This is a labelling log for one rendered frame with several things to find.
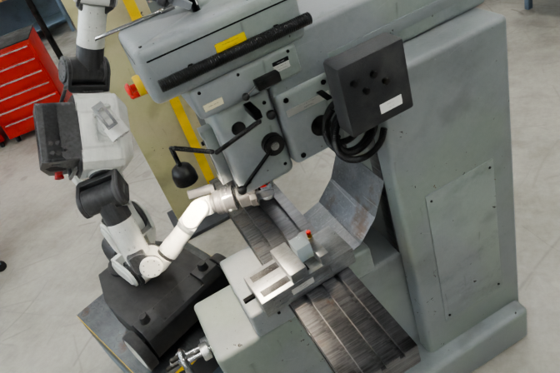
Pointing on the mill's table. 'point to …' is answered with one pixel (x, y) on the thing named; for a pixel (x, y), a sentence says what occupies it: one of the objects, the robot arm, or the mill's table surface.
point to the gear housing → (241, 82)
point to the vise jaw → (289, 262)
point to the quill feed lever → (271, 145)
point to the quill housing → (250, 142)
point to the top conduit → (235, 52)
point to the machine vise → (272, 304)
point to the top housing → (207, 34)
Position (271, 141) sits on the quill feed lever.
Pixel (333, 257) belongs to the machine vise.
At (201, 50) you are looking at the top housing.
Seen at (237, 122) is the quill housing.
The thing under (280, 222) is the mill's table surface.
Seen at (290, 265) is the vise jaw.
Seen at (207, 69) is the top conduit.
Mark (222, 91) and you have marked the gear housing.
